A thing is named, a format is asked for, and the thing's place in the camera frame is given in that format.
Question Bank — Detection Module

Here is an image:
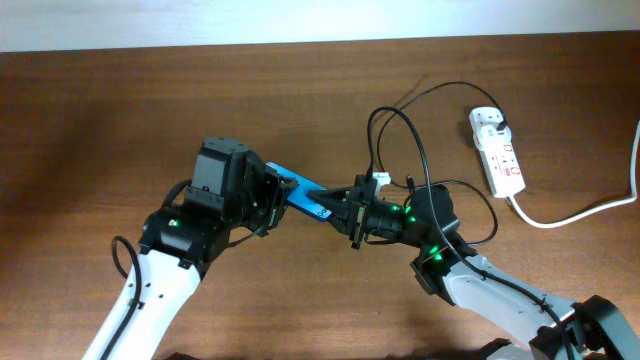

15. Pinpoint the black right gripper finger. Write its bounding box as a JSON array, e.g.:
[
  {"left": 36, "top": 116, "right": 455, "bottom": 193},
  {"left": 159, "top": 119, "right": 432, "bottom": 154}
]
[
  {"left": 329, "top": 207, "right": 354, "bottom": 235},
  {"left": 307, "top": 186, "right": 357, "bottom": 212}
]

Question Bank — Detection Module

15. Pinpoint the blue Samsung Galaxy phone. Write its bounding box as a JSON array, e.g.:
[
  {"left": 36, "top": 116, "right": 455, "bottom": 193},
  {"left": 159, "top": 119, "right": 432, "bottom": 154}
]
[{"left": 266, "top": 162, "right": 331, "bottom": 222}]

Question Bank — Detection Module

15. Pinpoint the black USB charging cable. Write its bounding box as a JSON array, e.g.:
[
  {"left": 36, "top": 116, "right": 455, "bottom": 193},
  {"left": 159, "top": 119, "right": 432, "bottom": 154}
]
[{"left": 375, "top": 80, "right": 509, "bottom": 247}]

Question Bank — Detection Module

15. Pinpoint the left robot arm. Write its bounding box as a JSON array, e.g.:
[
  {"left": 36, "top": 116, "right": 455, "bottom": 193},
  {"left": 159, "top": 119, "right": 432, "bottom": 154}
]
[{"left": 84, "top": 137, "right": 298, "bottom": 359}]

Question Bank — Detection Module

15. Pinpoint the white USB charger adapter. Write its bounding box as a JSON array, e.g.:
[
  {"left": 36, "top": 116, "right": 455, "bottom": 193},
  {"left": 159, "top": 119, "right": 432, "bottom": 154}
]
[{"left": 473, "top": 123, "right": 512, "bottom": 152}]

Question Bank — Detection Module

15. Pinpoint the white power strip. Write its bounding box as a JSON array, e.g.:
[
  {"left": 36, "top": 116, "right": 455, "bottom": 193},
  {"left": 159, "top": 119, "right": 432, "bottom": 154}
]
[{"left": 469, "top": 107, "right": 525, "bottom": 198}]

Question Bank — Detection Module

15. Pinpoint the white power strip cord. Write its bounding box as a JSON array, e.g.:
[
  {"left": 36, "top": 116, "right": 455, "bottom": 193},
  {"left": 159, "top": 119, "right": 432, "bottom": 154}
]
[{"left": 505, "top": 119, "right": 640, "bottom": 230}]

